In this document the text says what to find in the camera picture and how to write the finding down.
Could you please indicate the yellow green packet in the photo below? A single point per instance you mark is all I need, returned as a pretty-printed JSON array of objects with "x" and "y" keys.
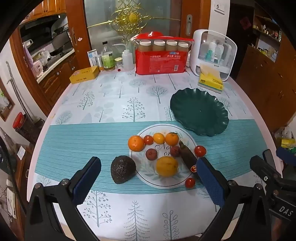
[{"x": 286, "y": 141}]

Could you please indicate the yellow cardboard box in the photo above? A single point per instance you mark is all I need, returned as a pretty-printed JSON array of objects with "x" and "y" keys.
[{"x": 84, "y": 74}]

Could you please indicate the large orange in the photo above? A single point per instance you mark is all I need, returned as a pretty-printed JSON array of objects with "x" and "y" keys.
[{"x": 136, "y": 143}]

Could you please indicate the large yellow citrus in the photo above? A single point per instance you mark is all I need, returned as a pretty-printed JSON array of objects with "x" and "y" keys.
[{"x": 167, "y": 166}]

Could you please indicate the white squeeze bottle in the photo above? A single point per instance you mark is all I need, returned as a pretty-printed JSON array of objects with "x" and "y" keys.
[{"x": 127, "y": 60}]

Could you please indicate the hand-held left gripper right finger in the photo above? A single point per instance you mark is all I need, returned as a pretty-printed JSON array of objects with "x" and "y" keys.
[{"x": 210, "y": 183}]

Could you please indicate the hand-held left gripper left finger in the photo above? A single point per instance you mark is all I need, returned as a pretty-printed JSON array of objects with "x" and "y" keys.
[{"x": 85, "y": 183}]

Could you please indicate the black wok pan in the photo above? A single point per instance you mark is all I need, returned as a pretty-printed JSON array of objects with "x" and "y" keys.
[{"x": 60, "y": 49}]

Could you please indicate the wall shelf with small items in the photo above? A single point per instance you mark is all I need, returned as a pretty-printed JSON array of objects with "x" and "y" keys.
[{"x": 268, "y": 30}]

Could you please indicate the wooden kitchen cabinets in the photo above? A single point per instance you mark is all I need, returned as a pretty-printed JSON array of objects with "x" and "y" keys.
[{"x": 57, "y": 76}]

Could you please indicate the red lidded jar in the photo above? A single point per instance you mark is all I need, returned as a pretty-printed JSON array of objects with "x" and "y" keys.
[{"x": 18, "y": 120}]

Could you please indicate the red paper cup package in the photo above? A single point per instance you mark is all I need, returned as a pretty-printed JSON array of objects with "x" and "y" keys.
[{"x": 159, "y": 62}]

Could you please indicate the blue and white box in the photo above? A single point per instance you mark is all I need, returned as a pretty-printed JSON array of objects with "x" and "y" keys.
[{"x": 92, "y": 58}]

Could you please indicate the small glass jar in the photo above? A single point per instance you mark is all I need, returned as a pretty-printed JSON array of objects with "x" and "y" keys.
[{"x": 118, "y": 64}]

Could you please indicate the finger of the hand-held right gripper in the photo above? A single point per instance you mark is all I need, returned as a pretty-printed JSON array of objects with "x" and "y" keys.
[
  {"x": 285, "y": 155},
  {"x": 260, "y": 166}
]

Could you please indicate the glass bottle green label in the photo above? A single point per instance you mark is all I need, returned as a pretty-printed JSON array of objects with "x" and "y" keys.
[{"x": 108, "y": 59}]

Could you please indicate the small metal can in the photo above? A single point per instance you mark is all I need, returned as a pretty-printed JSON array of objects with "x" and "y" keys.
[{"x": 99, "y": 62}]

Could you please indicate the beige capped jar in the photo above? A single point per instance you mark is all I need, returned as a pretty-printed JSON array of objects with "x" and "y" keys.
[
  {"x": 158, "y": 45},
  {"x": 145, "y": 45},
  {"x": 171, "y": 45},
  {"x": 183, "y": 45}
]

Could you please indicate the white bottle teal label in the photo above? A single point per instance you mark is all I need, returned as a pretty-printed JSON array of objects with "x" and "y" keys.
[{"x": 211, "y": 48}]

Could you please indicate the frosted glass door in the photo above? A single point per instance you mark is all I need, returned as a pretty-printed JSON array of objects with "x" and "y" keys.
[{"x": 101, "y": 14}]

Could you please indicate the white printed plate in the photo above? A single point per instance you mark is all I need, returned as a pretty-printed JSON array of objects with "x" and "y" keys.
[{"x": 148, "y": 173}]

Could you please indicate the dark avocado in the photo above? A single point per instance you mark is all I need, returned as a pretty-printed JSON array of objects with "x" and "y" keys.
[{"x": 122, "y": 169}]

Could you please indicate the white cosmetics organizer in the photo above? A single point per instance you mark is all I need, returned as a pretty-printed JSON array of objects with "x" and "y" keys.
[{"x": 196, "y": 51}]

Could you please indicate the reddish brown lychee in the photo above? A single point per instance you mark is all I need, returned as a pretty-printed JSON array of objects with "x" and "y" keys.
[
  {"x": 175, "y": 150},
  {"x": 151, "y": 154}
]

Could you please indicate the small yellow-orange citrus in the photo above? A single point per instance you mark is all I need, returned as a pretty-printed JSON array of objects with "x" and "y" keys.
[{"x": 158, "y": 138}]

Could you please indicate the red tomato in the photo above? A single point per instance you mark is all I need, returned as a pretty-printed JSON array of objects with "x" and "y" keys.
[
  {"x": 200, "y": 151},
  {"x": 190, "y": 182},
  {"x": 148, "y": 140}
]

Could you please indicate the yellow tissue pack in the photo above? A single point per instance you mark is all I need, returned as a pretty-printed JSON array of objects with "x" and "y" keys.
[{"x": 211, "y": 81}]

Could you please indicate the white lotion bottle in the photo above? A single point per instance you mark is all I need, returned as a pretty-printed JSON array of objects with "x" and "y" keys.
[{"x": 219, "y": 51}]

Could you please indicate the wooden picture frame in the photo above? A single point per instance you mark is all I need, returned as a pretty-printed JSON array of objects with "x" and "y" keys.
[{"x": 5, "y": 102}]

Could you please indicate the overripe dark banana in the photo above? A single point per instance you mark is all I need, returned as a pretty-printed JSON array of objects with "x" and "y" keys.
[{"x": 187, "y": 157}]

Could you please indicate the gold sun door ornament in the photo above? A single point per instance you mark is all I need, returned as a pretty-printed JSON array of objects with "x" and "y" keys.
[{"x": 132, "y": 18}]

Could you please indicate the pink plastic bag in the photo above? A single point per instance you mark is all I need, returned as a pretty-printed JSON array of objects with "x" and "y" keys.
[{"x": 27, "y": 55}]

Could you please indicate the dark green scalloped plate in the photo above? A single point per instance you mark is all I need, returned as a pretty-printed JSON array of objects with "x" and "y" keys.
[{"x": 198, "y": 111}]

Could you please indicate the mandarin with stem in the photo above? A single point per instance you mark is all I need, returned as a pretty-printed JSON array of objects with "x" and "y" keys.
[{"x": 171, "y": 139}]

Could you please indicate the brown wooden cabinet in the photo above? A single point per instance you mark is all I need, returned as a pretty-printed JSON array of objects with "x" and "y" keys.
[{"x": 261, "y": 81}]

